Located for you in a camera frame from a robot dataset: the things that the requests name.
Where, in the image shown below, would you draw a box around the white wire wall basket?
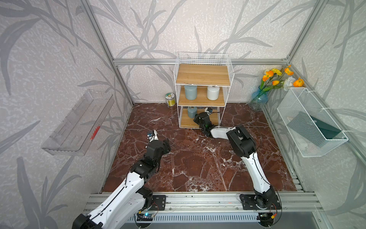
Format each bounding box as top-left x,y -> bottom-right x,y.
277,87 -> 348,157

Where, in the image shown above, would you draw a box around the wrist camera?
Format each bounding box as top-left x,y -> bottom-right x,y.
147,130 -> 158,143
205,107 -> 213,115

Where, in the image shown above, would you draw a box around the orange yellow artificial flowers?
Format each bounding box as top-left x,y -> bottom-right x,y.
259,65 -> 305,92

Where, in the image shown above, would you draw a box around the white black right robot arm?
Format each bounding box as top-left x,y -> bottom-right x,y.
193,111 -> 282,210

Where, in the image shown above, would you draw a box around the white wire wooden shelf rack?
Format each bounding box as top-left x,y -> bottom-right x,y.
173,52 -> 234,129

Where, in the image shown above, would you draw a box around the large blue tea canister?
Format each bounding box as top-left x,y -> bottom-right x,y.
184,85 -> 197,100

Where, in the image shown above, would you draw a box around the white tea canister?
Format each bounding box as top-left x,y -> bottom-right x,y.
207,86 -> 220,101

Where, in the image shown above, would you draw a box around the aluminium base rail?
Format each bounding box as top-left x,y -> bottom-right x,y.
82,191 -> 324,214

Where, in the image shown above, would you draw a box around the yellow sunflower seed can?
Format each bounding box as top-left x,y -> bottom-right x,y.
165,93 -> 176,107

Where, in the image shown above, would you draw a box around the clear acrylic wall shelf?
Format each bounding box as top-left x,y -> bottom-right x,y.
41,89 -> 115,156

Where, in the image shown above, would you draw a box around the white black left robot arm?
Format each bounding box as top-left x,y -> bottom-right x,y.
72,139 -> 171,229

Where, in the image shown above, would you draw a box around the blue glass vase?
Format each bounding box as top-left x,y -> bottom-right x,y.
249,87 -> 268,111

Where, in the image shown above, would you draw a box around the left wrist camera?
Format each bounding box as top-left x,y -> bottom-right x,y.
147,130 -> 158,143

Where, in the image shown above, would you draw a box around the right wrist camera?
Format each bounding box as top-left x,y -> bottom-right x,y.
205,107 -> 213,115

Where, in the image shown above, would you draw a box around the dark green box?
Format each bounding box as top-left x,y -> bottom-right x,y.
287,111 -> 341,143

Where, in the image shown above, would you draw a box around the small blue tea canister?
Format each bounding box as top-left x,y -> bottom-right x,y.
187,106 -> 197,119

